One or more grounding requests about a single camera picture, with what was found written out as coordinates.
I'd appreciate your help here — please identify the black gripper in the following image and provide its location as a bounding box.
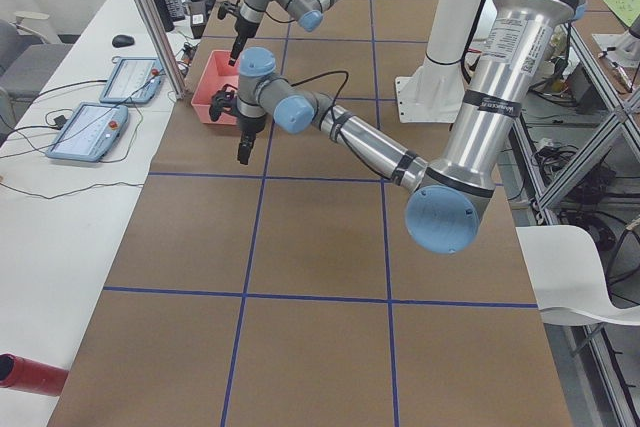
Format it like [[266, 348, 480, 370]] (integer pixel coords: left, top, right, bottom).
[[237, 132, 256, 165], [228, 31, 250, 66]]

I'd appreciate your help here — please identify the pink plastic box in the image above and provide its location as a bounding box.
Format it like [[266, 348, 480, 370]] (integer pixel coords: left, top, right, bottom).
[[191, 50, 239, 125]]

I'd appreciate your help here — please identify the far teach pendant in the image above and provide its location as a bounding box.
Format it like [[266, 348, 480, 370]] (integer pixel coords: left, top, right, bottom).
[[99, 57, 164, 105]]

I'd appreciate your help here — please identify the teach pendant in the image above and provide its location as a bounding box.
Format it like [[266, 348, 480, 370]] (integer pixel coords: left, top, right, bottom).
[[45, 102, 129, 163], [99, 57, 164, 105]]

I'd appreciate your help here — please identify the black computer mouse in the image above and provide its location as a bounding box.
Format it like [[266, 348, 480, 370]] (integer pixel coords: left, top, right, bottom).
[[111, 34, 135, 48]]

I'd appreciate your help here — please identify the near teach pendant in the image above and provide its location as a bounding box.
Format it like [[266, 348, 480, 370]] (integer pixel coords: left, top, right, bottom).
[[45, 102, 129, 163]]

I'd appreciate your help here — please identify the red cylinder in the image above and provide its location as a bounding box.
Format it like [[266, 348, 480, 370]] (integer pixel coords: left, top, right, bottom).
[[1, 353, 68, 396]]

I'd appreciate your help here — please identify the white chair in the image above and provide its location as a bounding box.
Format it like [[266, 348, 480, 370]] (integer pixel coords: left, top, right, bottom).
[[516, 225, 639, 327]]

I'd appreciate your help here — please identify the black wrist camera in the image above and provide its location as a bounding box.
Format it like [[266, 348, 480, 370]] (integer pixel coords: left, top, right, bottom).
[[209, 90, 237, 125], [217, 1, 239, 20]]

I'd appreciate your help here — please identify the aluminium frame post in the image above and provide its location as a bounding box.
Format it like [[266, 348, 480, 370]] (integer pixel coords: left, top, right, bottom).
[[134, 0, 186, 99]]

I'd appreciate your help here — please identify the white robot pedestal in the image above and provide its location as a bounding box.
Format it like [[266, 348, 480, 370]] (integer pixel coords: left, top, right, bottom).
[[395, 0, 485, 123]]

